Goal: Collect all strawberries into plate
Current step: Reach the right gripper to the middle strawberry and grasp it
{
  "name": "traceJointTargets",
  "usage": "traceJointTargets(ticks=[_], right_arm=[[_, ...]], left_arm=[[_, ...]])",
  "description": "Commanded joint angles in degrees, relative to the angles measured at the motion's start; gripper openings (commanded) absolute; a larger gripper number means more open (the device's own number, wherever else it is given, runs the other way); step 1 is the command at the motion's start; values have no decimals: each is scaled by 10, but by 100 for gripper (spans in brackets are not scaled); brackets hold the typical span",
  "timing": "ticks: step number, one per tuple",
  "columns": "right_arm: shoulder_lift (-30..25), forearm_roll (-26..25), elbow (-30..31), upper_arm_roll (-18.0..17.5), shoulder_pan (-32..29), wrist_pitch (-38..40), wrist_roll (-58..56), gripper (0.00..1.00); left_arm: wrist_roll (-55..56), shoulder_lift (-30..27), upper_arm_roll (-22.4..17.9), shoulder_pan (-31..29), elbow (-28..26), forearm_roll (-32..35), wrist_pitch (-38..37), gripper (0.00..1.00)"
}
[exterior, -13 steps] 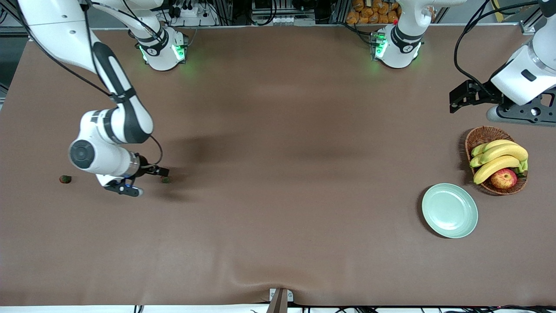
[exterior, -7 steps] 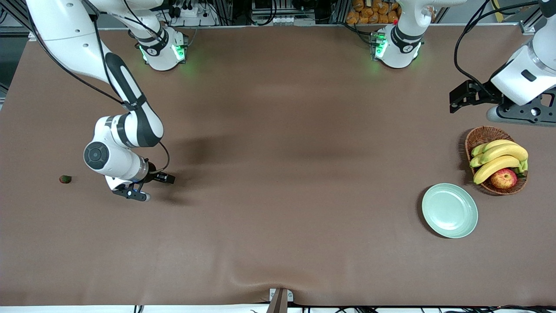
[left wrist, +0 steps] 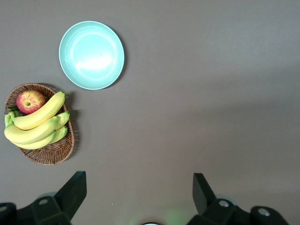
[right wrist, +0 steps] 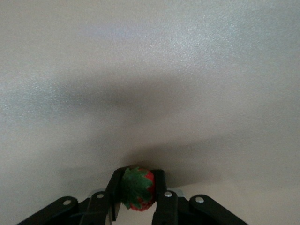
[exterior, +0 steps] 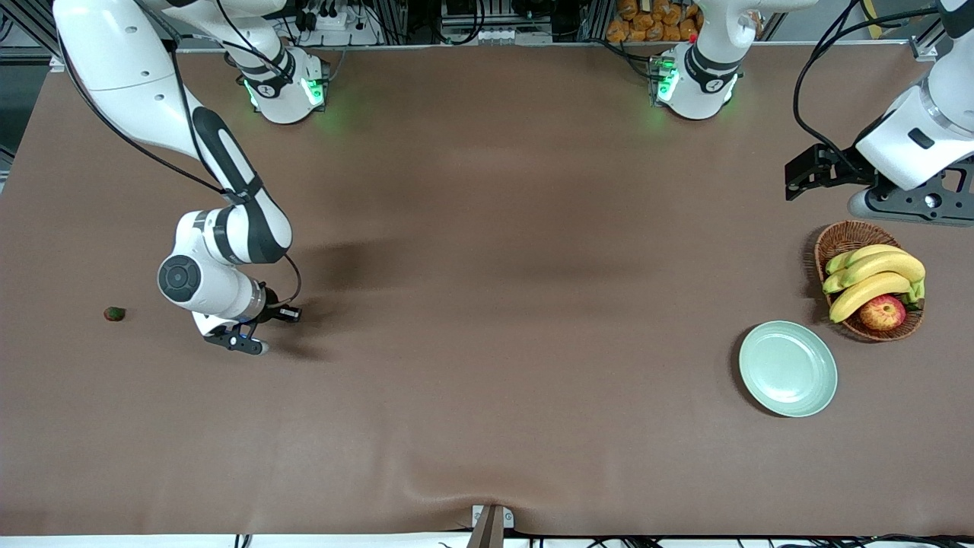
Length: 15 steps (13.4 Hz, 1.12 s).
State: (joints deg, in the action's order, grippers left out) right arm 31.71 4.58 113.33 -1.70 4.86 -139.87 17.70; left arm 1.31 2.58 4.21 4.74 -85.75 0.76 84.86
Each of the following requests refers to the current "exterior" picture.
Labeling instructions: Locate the red yellow apple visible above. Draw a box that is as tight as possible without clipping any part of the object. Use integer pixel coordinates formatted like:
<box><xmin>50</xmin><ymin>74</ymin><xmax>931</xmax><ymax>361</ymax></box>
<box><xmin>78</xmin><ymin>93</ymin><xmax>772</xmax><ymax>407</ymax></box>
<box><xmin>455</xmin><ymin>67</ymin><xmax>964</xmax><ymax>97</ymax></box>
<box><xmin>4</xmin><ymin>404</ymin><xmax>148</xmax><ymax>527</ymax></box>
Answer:
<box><xmin>859</xmin><ymin>295</ymin><xmax>907</xmax><ymax>331</ymax></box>

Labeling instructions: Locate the pale green round plate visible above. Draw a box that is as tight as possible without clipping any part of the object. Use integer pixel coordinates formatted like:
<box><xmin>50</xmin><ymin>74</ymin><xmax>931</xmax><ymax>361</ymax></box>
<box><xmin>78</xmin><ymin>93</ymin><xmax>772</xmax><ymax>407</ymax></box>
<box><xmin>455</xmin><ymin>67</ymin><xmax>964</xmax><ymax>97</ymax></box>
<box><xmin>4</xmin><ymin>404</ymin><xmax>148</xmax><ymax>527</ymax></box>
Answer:
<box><xmin>739</xmin><ymin>320</ymin><xmax>839</xmax><ymax>419</ymax></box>

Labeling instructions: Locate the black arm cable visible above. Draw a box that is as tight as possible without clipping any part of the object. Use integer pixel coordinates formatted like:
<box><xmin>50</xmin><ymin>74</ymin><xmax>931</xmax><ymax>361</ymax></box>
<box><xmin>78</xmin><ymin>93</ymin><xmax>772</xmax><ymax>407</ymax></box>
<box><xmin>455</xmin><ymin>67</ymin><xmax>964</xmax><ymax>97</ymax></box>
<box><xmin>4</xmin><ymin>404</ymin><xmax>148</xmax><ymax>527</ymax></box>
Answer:
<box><xmin>793</xmin><ymin>0</ymin><xmax>941</xmax><ymax>157</ymax></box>
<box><xmin>57</xmin><ymin>30</ymin><xmax>303</xmax><ymax>309</ymax></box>

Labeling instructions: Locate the aluminium frame strut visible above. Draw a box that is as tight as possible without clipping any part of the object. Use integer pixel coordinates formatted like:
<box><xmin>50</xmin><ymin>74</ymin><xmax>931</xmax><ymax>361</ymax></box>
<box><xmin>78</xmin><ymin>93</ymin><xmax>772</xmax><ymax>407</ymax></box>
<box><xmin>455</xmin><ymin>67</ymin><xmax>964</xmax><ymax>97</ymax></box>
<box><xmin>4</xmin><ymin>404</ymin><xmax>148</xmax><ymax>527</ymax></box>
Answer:
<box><xmin>909</xmin><ymin>27</ymin><xmax>944</xmax><ymax>62</ymax></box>

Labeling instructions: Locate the yellow banana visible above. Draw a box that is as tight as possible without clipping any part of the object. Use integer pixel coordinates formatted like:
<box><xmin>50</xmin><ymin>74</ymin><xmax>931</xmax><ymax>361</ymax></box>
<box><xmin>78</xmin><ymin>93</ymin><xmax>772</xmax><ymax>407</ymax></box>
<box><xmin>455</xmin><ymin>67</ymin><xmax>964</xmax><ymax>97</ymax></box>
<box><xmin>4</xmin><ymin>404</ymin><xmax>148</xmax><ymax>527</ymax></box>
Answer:
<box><xmin>829</xmin><ymin>272</ymin><xmax>912</xmax><ymax>323</ymax></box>
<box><xmin>826</xmin><ymin>244</ymin><xmax>906</xmax><ymax>276</ymax></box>
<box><xmin>823</xmin><ymin>252</ymin><xmax>927</xmax><ymax>295</ymax></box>

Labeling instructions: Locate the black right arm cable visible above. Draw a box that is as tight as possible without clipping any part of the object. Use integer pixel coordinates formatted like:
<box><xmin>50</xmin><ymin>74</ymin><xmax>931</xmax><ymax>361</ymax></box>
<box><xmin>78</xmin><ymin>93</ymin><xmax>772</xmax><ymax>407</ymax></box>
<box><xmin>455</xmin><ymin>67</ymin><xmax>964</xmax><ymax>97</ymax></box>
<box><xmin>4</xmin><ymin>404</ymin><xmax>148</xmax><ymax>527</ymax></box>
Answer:
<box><xmin>57</xmin><ymin>30</ymin><xmax>303</xmax><ymax>309</ymax></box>

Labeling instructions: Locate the orange bread rolls pile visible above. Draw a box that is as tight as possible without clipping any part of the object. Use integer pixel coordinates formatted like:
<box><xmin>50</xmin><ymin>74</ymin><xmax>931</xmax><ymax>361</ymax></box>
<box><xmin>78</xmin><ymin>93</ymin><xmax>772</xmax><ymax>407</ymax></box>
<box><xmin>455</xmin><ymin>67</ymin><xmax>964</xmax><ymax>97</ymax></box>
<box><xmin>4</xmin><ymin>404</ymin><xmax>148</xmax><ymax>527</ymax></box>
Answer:
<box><xmin>606</xmin><ymin>0</ymin><xmax>705</xmax><ymax>43</ymax></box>

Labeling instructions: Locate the brown wicker basket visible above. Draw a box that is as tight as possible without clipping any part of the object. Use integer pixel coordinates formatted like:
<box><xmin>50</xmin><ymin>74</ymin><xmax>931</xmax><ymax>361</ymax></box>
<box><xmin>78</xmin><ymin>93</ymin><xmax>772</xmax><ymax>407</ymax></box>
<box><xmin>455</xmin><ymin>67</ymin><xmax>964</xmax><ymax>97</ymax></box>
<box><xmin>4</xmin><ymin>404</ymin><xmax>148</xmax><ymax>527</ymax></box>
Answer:
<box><xmin>814</xmin><ymin>221</ymin><xmax>925</xmax><ymax>343</ymax></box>

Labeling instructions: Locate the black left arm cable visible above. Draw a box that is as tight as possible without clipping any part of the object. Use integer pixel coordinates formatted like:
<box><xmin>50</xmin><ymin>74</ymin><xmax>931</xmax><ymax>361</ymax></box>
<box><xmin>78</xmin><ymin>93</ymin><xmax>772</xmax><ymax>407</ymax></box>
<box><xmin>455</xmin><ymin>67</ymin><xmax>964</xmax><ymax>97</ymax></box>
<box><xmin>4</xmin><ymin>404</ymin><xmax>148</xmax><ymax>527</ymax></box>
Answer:
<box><xmin>793</xmin><ymin>0</ymin><xmax>941</xmax><ymax>157</ymax></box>

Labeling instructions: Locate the brown table mat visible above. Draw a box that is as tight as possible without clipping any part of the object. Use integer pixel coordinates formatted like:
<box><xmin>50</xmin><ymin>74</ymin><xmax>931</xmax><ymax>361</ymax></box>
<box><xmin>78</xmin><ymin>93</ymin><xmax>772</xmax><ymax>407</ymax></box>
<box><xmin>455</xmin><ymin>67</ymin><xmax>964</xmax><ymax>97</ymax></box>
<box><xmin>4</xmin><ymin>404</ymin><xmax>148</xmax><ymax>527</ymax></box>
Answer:
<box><xmin>0</xmin><ymin>42</ymin><xmax>974</xmax><ymax>537</ymax></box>

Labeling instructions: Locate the white power strip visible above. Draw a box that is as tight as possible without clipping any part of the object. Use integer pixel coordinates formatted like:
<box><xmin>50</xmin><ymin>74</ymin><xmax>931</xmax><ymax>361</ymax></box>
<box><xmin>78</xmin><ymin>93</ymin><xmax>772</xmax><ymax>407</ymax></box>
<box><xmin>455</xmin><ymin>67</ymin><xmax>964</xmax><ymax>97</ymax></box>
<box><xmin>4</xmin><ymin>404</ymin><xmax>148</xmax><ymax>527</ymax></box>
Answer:
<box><xmin>295</xmin><ymin>4</ymin><xmax>377</xmax><ymax>37</ymax></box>

